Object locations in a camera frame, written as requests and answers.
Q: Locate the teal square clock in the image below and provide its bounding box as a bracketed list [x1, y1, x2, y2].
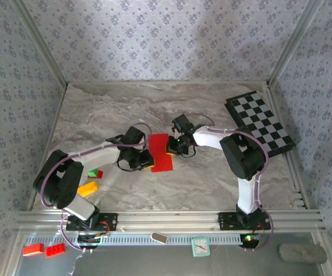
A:
[191, 236, 210, 258]

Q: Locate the yellow toy brick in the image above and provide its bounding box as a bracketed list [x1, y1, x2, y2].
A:
[76, 181, 100, 198]

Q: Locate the small grey white block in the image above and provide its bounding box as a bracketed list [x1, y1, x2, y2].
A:
[150, 232, 168, 245]

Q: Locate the black and grey chessboard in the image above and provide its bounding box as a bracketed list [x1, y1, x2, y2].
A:
[225, 90, 296, 158]

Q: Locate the grey metal shelf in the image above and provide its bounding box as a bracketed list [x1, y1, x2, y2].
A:
[6, 232, 332, 276]

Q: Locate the studded red toy brick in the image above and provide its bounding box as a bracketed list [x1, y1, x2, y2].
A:
[44, 243, 67, 258]

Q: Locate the smooth red toy brick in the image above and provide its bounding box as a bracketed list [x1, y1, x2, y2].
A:
[22, 243, 45, 257]

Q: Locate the grey stone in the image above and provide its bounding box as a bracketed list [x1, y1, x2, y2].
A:
[278, 243, 327, 265]

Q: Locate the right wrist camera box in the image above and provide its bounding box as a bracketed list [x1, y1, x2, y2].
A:
[171, 114, 196, 135]

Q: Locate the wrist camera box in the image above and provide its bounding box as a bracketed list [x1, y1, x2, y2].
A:
[124, 125, 146, 145]
[171, 114, 196, 135]

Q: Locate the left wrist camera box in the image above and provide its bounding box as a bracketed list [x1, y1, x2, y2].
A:
[124, 125, 146, 145]

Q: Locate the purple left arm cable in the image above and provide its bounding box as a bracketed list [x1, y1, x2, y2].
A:
[40, 122, 153, 254]

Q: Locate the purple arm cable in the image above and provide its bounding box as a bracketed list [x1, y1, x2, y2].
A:
[40, 122, 153, 254]
[187, 113, 275, 254]

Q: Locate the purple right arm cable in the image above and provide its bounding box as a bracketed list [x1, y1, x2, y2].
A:
[187, 113, 275, 254]

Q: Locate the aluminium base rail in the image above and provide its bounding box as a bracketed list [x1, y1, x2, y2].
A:
[14, 209, 326, 233]

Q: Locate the slotted grey cable duct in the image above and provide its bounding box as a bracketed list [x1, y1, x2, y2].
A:
[25, 232, 270, 247]

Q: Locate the aluminium side rail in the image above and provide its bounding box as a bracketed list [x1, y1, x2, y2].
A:
[28, 83, 69, 210]
[263, 83, 310, 210]

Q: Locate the aluminium frame post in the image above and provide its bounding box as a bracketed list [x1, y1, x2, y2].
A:
[10, 0, 70, 89]
[265, 0, 325, 89]

